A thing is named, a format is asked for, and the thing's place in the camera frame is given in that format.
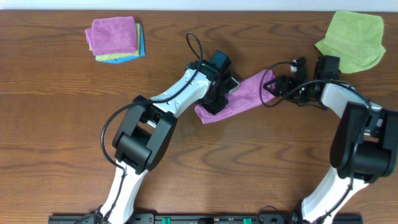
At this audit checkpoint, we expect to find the purple microfiber cloth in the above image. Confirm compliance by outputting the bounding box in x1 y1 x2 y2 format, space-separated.
195 70 266 124

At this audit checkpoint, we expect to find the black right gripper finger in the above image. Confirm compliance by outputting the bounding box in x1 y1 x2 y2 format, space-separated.
263 86 280 97
263 77 280 88

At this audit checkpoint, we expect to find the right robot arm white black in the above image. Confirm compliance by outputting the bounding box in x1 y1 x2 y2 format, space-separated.
259 55 397 224

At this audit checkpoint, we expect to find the folded yellow-green cloth in stack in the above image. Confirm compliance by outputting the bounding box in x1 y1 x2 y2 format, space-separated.
95 23 142 62

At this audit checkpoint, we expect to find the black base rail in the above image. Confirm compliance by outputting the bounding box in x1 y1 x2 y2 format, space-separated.
48 212 364 224

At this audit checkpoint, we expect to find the folded purple cloth on stack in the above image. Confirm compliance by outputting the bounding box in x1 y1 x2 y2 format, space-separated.
85 16 137 56

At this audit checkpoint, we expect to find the folded blue cloth in stack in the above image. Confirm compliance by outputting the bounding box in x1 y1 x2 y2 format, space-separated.
104 26 146 64

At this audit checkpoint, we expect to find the green microfiber cloth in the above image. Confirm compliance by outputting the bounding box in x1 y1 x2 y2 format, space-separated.
315 11 386 73

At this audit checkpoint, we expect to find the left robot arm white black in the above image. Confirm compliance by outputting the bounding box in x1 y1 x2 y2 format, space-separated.
93 50 239 223

